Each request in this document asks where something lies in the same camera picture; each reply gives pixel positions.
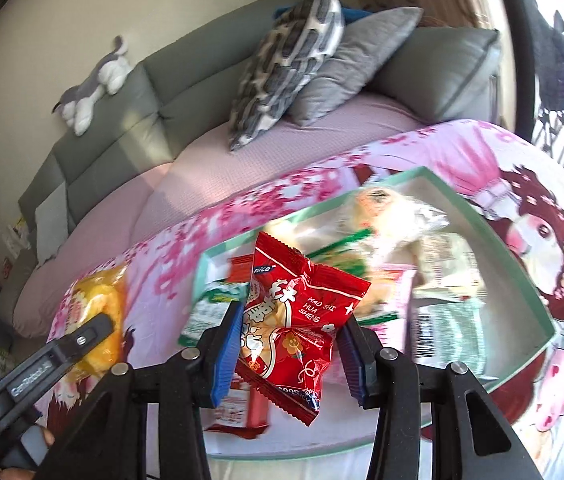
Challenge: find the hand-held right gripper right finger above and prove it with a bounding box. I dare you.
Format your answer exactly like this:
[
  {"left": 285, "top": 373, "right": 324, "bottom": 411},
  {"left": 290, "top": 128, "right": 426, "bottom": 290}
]
[{"left": 338, "top": 317, "right": 545, "bottom": 480}]

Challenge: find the red patterned packet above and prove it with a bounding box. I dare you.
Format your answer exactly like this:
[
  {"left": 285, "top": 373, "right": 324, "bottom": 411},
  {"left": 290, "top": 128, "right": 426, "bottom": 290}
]
[{"left": 227, "top": 255, "right": 257, "bottom": 286}]

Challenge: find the red peanut packet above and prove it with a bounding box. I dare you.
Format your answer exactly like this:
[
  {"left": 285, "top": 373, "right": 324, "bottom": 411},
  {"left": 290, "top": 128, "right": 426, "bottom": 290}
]
[{"left": 234, "top": 231, "right": 373, "bottom": 428}]

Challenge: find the white paper item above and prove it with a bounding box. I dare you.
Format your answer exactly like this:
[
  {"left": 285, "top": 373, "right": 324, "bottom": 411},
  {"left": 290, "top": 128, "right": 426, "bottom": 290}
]
[{"left": 7, "top": 217, "right": 33, "bottom": 253}]

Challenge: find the light grey cushion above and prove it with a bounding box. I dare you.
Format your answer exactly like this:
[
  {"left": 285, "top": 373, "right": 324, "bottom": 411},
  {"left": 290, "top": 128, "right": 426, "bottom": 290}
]
[{"left": 34, "top": 192, "right": 70, "bottom": 266}]

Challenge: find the pink sofa cover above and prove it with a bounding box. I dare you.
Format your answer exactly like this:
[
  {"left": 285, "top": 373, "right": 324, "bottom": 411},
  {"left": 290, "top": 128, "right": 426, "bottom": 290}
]
[{"left": 12, "top": 92, "right": 442, "bottom": 338}]

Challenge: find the pink roll packet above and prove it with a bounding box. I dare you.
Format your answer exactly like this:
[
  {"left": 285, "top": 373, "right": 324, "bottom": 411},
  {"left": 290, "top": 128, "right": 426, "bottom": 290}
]
[{"left": 362, "top": 265, "right": 417, "bottom": 326}]

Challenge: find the green white snack packet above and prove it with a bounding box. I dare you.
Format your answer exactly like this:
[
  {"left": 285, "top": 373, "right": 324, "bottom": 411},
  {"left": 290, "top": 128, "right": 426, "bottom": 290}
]
[{"left": 179, "top": 280, "right": 243, "bottom": 348}]

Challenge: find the mint green box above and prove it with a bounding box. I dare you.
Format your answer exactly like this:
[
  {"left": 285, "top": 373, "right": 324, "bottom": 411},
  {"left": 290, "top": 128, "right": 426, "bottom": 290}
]
[{"left": 178, "top": 166, "right": 557, "bottom": 461}]

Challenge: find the pale snack packet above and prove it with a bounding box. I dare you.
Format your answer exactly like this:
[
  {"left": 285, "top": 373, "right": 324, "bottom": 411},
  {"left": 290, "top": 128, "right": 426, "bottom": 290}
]
[{"left": 412, "top": 232, "right": 487, "bottom": 301}]

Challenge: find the clear waffle packet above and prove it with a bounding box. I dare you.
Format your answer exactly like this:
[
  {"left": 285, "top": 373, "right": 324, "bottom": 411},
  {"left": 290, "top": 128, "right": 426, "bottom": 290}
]
[{"left": 307, "top": 227, "right": 377, "bottom": 281}]

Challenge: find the grey pillow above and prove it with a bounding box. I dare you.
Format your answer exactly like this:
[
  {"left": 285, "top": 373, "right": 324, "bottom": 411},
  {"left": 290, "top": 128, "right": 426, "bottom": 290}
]
[{"left": 289, "top": 6, "right": 423, "bottom": 127}]

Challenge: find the red white snack packet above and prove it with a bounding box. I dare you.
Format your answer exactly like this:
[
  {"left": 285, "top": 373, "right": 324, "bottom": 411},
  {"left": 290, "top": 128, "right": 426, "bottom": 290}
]
[{"left": 202, "top": 375, "right": 273, "bottom": 436}]

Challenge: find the green white barcode packet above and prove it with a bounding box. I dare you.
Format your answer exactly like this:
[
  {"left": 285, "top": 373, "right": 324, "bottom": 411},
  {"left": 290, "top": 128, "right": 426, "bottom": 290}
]
[{"left": 407, "top": 295, "right": 487, "bottom": 376}]

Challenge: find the printed blanket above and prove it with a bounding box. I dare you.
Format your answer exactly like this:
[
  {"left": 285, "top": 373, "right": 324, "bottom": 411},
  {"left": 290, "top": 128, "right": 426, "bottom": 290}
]
[{"left": 32, "top": 119, "right": 564, "bottom": 480}]

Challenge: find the clear bread packet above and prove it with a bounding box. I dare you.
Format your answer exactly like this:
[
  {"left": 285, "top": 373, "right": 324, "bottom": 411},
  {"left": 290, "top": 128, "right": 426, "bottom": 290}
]
[{"left": 337, "top": 185, "right": 450, "bottom": 261}]

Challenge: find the grey white plush toy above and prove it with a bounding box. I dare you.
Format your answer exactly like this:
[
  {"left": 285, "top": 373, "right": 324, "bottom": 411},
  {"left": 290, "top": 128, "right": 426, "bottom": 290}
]
[{"left": 52, "top": 35, "right": 130, "bottom": 137}]

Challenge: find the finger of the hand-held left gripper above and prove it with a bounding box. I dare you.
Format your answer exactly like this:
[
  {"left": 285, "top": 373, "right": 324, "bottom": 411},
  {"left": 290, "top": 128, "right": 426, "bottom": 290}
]
[{"left": 44, "top": 314, "right": 114, "bottom": 368}]

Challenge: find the yellow cake packet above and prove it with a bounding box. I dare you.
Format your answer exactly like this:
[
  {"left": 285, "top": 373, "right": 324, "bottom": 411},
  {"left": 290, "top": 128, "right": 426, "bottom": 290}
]
[{"left": 59, "top": 262, "right": 130, "bottom": 386}]

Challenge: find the grey sofa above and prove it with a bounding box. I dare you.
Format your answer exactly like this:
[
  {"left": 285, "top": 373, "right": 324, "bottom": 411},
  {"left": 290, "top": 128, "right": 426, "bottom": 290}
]
[{"left": 0, "top": 0, "right": 502, "bottom": 341}]

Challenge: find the black white patterned pillow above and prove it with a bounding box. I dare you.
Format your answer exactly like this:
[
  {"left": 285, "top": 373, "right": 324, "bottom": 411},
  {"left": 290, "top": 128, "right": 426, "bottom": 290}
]
[{"left": 228, "top": 0, "right": 347, "bottom": 153}]

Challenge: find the person's left hand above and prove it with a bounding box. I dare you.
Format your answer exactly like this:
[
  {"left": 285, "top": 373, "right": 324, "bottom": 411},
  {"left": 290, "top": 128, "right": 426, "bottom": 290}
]
[{"left": 0, "top": 422, "right": 58, "bottom": 480}]

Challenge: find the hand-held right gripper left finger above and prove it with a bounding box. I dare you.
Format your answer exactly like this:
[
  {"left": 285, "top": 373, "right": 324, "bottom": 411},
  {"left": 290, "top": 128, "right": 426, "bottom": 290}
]
[{"left": 37, "top": 301, "right": 247, "bottom": 480}]

